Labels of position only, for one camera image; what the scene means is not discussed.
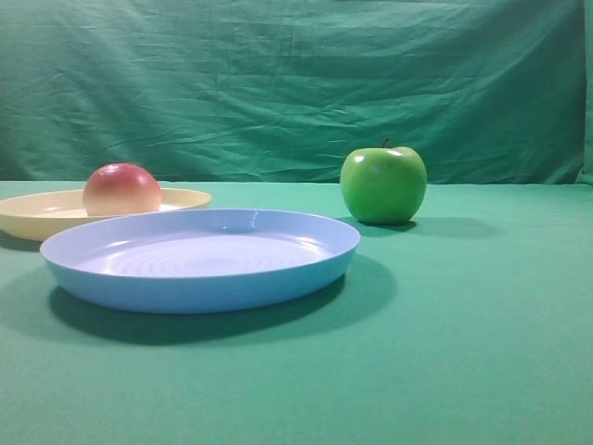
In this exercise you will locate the round red-yellow bread bun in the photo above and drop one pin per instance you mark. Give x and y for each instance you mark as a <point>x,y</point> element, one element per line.
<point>119,189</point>

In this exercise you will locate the blue plastic plate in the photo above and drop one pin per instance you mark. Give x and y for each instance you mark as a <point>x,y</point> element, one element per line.
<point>200,261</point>

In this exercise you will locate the yellow plastic plate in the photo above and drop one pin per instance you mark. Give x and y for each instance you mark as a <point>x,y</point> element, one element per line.
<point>38,216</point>

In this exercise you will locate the green apple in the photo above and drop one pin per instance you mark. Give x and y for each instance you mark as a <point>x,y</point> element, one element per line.
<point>383,185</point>

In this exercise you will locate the green table cloth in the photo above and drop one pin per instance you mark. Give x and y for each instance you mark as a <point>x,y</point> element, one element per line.
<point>473,325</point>

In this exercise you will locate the green backdrop cloth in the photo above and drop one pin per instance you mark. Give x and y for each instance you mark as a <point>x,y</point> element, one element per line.
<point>488,92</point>

